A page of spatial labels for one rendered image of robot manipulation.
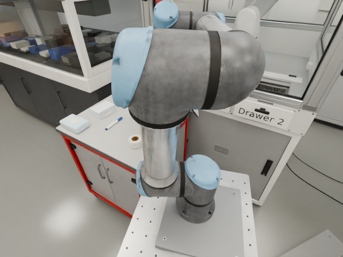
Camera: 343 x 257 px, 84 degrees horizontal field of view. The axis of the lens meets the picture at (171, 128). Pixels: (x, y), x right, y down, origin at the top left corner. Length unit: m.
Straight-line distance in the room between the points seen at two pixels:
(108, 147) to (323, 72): 1.06
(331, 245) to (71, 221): 1.87
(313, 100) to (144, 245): 0.96
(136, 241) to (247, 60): 0.66
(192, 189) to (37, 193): 1.66
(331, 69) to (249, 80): 0.81
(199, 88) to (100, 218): 1.55
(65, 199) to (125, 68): 1.73
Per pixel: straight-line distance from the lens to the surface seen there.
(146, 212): 0.80
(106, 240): 1.63
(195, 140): 1.47
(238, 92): 0.28
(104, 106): 1.29
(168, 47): 0.26
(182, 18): 0.65
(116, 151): 1.02
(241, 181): 0.92
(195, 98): 0.26
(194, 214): 0.73
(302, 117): 1.17
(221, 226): 0.79
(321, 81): 1.09
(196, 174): 0.59
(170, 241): 0.74
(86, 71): 1.46
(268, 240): 1.71
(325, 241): 1.86
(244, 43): 0.29
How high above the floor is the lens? 1.46
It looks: 39 degrees down
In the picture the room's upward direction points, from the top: straight up
